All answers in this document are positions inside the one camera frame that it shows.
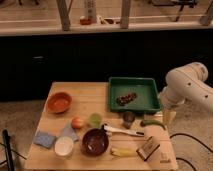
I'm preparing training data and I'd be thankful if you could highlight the green plastic tray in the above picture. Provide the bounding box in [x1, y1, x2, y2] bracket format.
[108, 77, 161, 114]

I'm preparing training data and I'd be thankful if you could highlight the orange ceramic bowl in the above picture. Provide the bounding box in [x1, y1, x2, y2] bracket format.
[46, 92, 72, 114]

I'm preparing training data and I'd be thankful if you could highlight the black tripod stand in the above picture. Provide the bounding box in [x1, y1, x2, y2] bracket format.
[0, 129, 24, 171]

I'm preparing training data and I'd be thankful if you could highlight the yellow banana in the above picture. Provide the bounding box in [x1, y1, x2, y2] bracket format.
[110, 147, 137, 157]

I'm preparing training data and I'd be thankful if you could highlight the green chili pepper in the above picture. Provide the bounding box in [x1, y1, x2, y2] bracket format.
[140, 120, 166, 130]

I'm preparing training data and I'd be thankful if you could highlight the light green cup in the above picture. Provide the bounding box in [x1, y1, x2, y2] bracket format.
[88, 113, 102, 128]

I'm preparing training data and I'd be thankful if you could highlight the red object on shelf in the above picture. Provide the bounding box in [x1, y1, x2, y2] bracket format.
[79, 16, 92, 25]

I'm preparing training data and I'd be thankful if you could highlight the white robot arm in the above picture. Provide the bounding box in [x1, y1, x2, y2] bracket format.
[159, 62, 213, 126]

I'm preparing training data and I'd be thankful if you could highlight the red yellow apple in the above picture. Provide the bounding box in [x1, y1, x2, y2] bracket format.
[71, 117, 84, 129]

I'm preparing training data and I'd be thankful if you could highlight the dark avocado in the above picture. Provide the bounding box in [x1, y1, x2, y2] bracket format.
[123, 111, 135, 129]

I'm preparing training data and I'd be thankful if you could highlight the dark red grape bunch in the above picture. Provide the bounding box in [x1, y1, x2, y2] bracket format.
[116, 92, 137, 106]

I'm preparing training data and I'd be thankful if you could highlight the brown wooden box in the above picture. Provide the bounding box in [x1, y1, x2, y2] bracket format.
[136, 136, 160, 161]

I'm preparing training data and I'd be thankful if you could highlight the white handled kitchen tool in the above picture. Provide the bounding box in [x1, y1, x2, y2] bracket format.
[102, 124, 144, 137]

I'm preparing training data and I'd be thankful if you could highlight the black cable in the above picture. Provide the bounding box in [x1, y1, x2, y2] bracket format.
[169, 132, 213, 171]

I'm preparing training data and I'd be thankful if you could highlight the white cup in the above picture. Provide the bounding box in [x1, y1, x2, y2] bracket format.
[54, 136, 74, 157]

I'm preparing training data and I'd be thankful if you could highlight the dark red bowl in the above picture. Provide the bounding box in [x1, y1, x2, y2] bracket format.
[81, 129, 109, 157]

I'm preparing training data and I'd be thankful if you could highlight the blue sponge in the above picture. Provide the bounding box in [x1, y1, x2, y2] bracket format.
[33, 131, 56, 149]

